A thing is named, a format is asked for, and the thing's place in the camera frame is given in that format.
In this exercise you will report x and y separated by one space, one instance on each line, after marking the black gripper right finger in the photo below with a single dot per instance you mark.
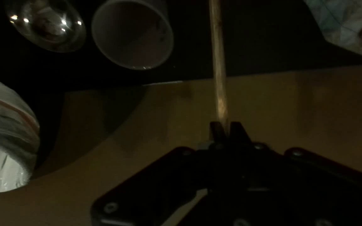
239 133

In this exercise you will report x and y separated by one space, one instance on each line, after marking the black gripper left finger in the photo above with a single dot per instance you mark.
218 133

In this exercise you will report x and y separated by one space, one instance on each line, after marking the blue patterned tissue box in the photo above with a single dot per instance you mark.
348 25

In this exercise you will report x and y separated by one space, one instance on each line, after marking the dark plastic cup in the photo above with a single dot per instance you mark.
132 35

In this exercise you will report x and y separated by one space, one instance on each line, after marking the small metal bowl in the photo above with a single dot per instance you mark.
47 22

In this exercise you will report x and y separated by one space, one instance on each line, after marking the bin with white bag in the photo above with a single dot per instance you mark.
3 138

